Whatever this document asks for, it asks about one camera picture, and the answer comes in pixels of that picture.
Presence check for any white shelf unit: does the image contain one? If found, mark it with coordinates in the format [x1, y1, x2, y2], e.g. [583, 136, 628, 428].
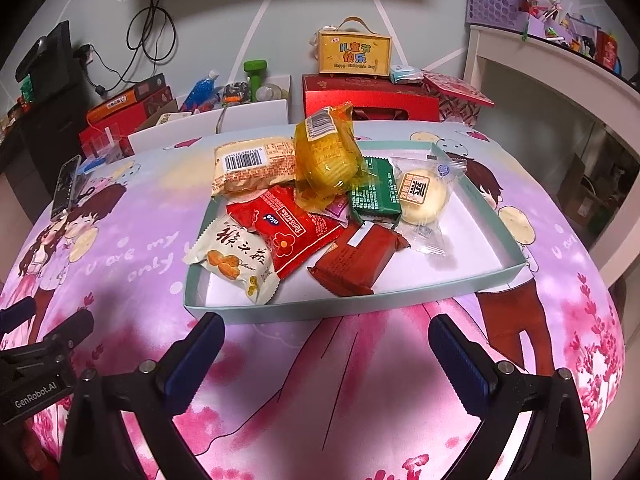
[462, 23, 640, 291]

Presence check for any white chinese text snack packet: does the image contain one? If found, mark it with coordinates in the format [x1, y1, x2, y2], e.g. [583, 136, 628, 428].
[183, 214, 280, 306]

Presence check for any black cabinet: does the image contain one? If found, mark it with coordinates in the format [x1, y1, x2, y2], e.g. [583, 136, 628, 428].
[0, 19, 94, 201]

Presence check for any white cardboard box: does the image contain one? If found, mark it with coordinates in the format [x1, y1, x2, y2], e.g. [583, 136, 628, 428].
[129, 75, 292, 154]

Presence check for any yellow wooden handle box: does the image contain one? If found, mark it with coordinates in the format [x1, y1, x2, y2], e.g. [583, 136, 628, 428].
[311, 15, 393, 78]

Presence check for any light blue tissue pack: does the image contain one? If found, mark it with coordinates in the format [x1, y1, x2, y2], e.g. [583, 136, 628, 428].
[390, 64, 424, 84]

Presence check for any black cable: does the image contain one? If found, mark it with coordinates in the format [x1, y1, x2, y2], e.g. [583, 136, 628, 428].
[74, 0, 179, 98]

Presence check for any brown red snack packet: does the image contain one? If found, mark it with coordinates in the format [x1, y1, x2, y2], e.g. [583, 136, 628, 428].
[308, 222, 410, 297]

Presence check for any dark green snack packet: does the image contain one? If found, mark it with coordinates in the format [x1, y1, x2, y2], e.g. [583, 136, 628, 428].
[348, 156, 401, 229]

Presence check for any translucent ball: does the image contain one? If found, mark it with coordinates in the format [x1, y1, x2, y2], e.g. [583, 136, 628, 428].
[255, 84, 286, 102]

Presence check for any clear packet round bun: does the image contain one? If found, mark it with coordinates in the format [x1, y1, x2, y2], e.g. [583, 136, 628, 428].
[390, 154, 466, 257]

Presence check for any cartoon printed tablecloth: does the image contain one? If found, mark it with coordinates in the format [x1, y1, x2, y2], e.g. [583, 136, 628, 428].
[0, 119, 626, 480]

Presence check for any red gift box right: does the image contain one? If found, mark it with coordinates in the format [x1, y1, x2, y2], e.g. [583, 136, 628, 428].
[302, 75, 439, 122]

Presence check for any clear plastic container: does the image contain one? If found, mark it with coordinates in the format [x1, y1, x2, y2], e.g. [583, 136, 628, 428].
[79, 127, 124, 164]

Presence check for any yellow transparent snack packet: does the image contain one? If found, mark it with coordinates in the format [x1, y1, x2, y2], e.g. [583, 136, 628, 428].
[293, 102, 374, 212]

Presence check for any black orange toy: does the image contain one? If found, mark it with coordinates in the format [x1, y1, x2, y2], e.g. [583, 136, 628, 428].
[221, 81, 252, 106]

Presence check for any red patterned card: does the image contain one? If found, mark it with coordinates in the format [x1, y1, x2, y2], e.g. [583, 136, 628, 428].
[423, 70, 495, 107]

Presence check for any person's left hand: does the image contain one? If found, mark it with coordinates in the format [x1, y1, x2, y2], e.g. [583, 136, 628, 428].
[1, 420, 60, 479]

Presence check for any beige barcode bread packet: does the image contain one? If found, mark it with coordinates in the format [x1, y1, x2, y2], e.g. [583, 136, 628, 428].
[212, 136, 296, 197]

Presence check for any purple roll snack packet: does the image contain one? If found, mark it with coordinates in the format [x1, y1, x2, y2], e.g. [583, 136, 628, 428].
[321, 195, 349, 226]

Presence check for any small yellow white card box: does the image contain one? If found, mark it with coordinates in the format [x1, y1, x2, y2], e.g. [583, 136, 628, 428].
[156, 112, 192, 126]

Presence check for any green dumbbell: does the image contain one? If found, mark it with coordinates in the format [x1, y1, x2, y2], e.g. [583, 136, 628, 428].
[243, 60, 267, 102]

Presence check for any orange flat box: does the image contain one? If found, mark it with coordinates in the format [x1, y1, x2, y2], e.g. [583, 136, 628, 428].
[86, 73, 166, 124]

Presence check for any blue bead bottle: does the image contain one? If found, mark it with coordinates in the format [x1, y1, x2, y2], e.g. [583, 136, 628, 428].
[180, 70, 219, 113]

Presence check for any teal rimmed white tray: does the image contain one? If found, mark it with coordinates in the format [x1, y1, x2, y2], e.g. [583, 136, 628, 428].
[183, 176, 526, 324]

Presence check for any red box left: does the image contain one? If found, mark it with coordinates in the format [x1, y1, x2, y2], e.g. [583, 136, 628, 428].
[79, 86, 174, 144]

